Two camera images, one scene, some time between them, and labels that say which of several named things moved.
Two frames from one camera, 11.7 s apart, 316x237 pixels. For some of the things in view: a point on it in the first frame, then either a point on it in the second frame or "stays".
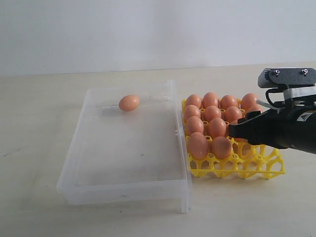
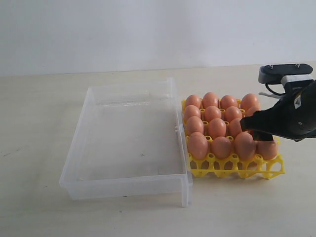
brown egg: [129, 102] -> [268, 150]
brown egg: [217, 127] stays
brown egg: [227, 100] stays
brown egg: [210, 98] stays
